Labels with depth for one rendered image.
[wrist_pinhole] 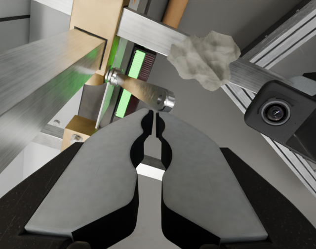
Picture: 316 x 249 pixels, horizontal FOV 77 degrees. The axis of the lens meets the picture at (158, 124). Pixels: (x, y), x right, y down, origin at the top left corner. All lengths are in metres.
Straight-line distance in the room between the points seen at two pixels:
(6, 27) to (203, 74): 0.39
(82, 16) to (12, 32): 0.29
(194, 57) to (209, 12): 0.89
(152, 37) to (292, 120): 0.17
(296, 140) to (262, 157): 1.44
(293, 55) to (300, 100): 0.89
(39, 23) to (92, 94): 0.20
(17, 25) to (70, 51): 0.36
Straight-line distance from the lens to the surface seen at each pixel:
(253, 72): 0.29
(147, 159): 0.42
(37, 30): 0.57
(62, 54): 0.18
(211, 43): 0.25
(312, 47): 1.12
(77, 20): 0.26
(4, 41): 0.52
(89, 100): 0.49
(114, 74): 0.28
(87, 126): 0.39
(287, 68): 1.09
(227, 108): 1.32
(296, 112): 0.20
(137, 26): 0.26
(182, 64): 0.26
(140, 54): 0.42
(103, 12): 0.25
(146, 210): 1.97
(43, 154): 0.76
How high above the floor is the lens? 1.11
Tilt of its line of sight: 58 degrees down
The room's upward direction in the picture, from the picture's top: 177 degrees counter-clockwise
